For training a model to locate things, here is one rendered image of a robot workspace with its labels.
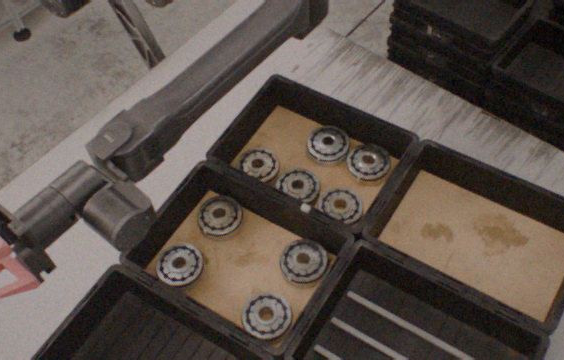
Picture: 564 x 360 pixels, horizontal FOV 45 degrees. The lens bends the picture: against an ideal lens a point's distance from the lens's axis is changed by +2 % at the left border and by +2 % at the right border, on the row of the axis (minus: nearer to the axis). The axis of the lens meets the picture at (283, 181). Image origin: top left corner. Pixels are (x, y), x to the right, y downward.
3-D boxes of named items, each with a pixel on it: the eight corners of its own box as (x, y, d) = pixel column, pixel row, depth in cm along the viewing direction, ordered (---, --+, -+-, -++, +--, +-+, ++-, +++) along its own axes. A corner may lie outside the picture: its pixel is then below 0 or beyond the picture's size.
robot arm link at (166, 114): (304, 4, 108) (302, -54, 99) (332, 19, 106) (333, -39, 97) (104, 178, 91) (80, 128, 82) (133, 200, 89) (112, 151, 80)
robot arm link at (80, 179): (92, 173, 88) (79, 147, 84) (128, 200, 86) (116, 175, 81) (50, 208, 86) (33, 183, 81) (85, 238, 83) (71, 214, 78)
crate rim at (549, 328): (357, 241, 139) (358, 236, 137) (421, 142, 153) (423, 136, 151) (550, 340, 126) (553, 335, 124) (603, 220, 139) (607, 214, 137)
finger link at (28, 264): (-9, 331, 79) (56, 273, 83) (-37, 306, 74) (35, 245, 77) (-43, 298, 82) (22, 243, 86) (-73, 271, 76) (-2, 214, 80)
